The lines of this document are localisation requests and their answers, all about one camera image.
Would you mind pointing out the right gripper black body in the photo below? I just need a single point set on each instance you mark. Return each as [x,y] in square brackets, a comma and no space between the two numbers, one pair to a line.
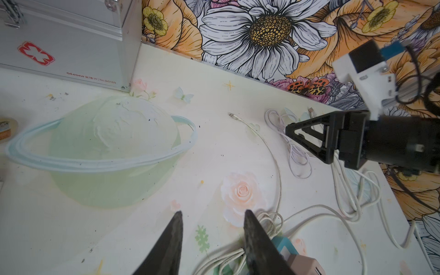
[351,138]

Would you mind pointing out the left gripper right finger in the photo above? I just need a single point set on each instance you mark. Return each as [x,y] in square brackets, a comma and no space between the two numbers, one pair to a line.
[262,257]

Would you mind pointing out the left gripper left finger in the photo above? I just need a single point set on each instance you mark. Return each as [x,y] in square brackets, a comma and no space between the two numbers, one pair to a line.
[165,256]

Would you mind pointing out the pink usb charger block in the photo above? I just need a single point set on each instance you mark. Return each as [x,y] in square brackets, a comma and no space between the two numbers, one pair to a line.
[303,265]

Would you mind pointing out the teal power strip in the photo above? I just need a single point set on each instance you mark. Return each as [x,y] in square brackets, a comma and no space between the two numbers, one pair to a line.
[284,247]

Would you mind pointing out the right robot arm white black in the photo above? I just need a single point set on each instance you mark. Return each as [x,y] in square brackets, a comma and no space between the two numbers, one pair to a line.
[411,143]

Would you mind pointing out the small clear jar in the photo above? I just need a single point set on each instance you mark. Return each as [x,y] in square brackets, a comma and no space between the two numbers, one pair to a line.
[8,128]

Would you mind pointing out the silver metal first-aid case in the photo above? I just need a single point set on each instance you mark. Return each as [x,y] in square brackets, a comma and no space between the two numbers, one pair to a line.
[90,42]

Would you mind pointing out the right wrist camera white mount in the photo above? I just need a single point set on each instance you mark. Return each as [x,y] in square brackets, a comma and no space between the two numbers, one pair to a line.
[366,67]

